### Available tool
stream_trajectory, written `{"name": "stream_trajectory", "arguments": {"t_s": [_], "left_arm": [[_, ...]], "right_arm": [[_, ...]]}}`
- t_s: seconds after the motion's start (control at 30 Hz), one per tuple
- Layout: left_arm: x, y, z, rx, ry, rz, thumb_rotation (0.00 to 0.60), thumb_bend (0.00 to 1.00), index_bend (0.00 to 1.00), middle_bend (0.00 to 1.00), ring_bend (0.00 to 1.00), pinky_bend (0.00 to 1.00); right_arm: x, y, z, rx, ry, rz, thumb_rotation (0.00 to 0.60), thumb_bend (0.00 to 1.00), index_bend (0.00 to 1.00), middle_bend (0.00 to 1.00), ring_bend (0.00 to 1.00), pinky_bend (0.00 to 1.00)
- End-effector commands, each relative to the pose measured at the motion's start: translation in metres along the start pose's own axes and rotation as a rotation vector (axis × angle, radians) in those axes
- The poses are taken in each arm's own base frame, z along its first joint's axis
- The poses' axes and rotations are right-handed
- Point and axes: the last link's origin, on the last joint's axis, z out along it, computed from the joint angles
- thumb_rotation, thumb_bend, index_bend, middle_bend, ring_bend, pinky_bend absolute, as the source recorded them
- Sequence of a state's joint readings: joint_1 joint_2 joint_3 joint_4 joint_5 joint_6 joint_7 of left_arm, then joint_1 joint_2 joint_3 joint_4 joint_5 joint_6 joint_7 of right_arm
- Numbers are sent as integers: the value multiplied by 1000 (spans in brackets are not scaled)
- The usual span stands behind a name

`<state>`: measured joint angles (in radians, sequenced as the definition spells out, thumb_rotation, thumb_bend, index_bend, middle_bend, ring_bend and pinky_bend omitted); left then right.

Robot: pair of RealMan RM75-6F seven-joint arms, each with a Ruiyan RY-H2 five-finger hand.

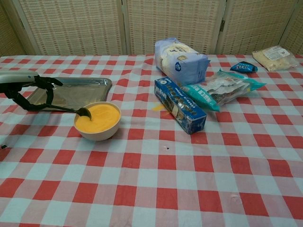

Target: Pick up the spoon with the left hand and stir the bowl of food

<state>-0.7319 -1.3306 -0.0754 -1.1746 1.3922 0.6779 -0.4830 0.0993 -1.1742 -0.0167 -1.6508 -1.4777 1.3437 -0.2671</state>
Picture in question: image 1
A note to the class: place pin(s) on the rectangular steel tray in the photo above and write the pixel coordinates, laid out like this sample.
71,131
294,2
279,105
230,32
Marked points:
78,89

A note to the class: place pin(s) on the pale blue flour bag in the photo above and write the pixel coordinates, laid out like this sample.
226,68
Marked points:
187,68

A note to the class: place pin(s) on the bowl of yellow powder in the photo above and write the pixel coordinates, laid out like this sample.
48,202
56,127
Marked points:
99,135

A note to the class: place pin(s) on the teal clear snack package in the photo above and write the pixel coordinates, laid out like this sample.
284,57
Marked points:
225,89

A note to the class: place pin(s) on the long blue cardboard box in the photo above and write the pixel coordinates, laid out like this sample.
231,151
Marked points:
180,106

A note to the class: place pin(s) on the dark metal spoon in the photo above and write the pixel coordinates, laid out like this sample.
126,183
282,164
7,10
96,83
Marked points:
84,112

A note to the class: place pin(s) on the red white checkered tablecloth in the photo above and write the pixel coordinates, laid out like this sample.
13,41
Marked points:
151,179

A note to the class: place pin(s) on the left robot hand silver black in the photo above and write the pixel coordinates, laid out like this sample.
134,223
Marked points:
16,78

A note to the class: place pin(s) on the woven folding screen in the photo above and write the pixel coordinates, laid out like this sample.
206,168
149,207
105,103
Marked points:
75,26

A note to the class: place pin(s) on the clear bag beige powder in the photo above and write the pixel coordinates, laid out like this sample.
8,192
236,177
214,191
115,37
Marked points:
274,59

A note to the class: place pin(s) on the small blue snack packet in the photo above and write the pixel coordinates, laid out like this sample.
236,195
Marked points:
243,67

